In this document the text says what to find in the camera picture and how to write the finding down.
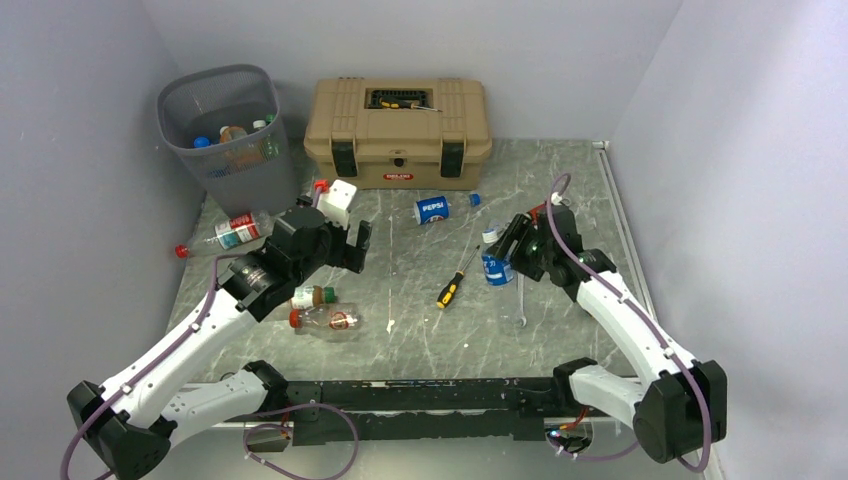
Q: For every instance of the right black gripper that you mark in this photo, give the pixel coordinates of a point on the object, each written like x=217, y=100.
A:
x=515, y=231

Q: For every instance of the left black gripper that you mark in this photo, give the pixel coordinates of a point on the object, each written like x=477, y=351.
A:
x=352, y=257

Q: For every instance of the blue label bottle white cap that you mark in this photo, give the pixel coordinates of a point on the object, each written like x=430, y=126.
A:
x=497, y=272

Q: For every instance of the green plastic bottle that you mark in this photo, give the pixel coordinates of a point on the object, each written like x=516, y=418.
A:
x=269, y=145

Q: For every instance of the orange label bottle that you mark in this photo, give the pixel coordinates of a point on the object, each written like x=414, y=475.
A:
x=240, y=154

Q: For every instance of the clear bottle blue label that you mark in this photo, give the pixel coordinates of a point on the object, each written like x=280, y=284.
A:
x=201, y=142

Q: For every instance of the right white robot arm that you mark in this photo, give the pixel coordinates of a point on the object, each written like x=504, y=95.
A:
x=677, y=404

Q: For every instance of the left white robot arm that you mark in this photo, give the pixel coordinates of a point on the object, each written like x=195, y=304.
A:
x=133, y=419

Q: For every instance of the red label bottle by bin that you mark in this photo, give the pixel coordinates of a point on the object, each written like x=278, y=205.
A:
x=227, y=235

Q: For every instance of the grey mesh waste bin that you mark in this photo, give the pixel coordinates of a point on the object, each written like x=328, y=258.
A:
x=198, y=105

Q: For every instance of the silver open end wrench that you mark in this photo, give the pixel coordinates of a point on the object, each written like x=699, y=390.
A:
x=521, y=319

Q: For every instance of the brown tea bottle green cap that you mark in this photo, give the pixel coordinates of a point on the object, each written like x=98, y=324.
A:
x=308, y=297

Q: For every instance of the yellow black screwdriver left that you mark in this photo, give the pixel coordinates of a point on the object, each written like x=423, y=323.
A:
x=449, y=291

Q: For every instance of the upper Pepsi bottle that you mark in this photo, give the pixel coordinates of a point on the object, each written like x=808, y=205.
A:
x=443, y=207

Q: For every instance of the clear bottle red cap front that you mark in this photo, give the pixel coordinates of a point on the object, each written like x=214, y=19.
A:
x=334, y=322

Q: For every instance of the tan plastic toolbox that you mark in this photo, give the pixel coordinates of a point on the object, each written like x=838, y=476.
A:
x=375, y=148

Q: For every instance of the screwdriver on toolbox lid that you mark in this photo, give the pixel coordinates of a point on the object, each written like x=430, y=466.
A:
x=394, y=103

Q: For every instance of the red handled adjustable wrench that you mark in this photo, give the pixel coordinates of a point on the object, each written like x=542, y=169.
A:
x=535, y=213

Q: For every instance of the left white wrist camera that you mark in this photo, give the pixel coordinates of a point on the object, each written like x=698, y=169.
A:
x=335, y=203

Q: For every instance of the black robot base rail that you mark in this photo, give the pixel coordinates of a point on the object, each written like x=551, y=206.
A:
x=520, y=408

